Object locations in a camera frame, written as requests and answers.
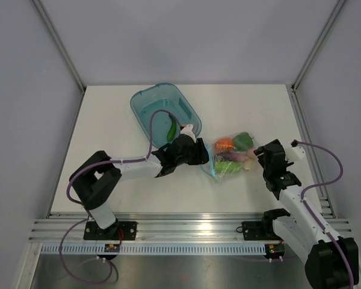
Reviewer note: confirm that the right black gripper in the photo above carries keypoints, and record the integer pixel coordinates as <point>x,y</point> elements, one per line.
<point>261,158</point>

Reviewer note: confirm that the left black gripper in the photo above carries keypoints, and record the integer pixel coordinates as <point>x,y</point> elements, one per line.
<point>201,155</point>

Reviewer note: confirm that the green fake chili pepper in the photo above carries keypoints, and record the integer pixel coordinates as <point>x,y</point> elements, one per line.
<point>173,128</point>

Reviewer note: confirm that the clear zip top bag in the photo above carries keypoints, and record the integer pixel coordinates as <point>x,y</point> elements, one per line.
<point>214,157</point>

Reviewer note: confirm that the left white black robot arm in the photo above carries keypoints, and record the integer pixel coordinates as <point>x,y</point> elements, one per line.
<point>97,178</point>

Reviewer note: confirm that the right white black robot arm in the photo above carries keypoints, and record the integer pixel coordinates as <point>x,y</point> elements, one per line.
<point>330,260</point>

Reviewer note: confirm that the cream fake garlic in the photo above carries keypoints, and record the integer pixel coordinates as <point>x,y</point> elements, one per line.
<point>250,165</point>

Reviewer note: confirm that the green fake bell pepper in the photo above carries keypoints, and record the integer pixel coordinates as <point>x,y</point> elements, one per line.
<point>243,141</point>

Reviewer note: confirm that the purple fake eggplant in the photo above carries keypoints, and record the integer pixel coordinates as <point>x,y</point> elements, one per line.
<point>233,157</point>

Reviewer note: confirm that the orange fake fruit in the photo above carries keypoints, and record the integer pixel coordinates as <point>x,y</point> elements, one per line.
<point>224,144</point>

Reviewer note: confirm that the light green fake vegetable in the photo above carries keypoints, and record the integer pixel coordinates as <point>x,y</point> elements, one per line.
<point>227,167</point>

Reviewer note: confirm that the teal transparent plastic bin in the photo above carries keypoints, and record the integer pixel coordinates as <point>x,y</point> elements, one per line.
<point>152,106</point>

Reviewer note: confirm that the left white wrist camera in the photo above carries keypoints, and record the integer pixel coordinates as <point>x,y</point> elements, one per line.
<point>188,131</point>

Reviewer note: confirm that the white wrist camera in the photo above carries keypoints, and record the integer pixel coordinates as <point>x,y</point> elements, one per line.
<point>294,154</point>
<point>188,131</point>

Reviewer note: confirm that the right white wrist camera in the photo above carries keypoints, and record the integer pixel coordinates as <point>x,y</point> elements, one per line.
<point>294,154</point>

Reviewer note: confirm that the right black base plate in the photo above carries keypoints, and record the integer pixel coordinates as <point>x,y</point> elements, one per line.
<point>257,231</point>

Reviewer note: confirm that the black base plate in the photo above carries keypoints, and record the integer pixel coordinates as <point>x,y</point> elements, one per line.
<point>125,230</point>
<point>257,231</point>

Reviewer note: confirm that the aluminium mounting rail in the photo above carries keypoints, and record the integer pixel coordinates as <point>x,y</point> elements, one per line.
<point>155,228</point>

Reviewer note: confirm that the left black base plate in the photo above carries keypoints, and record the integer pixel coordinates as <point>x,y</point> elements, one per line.
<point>125,230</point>

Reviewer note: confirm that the right aluminium frame post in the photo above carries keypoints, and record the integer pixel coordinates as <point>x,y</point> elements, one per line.
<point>319,42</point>

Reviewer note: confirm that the aluminium frame post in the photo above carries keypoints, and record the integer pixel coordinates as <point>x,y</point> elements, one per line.
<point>319,42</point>
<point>58,43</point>

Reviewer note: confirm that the white slotted cable duct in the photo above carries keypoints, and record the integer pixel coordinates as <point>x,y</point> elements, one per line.
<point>252,249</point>

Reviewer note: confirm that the left aluminium frame post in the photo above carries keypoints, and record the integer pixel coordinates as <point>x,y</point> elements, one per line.
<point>58,43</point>

